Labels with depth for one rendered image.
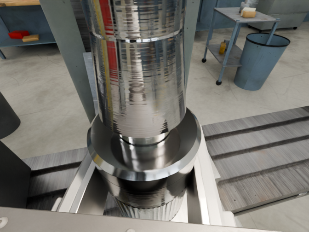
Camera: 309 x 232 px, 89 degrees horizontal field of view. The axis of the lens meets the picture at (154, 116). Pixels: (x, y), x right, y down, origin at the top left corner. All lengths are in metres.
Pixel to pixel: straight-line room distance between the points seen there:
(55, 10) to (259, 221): 1.55
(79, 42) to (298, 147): 0.69
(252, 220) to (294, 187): 1.00
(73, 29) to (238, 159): 0.58
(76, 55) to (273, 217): 1.52
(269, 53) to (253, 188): 2.05
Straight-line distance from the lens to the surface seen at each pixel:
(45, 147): 1.91
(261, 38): 2.77
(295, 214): 1.64
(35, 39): 4.21
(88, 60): 0.58
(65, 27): 0.58
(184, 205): 0.30
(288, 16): 5.75
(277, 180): 0.48
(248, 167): 0.46
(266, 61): 2.42
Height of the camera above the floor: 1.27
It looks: 43 degrees down
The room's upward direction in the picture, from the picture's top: 1 degrees counter-clockwise
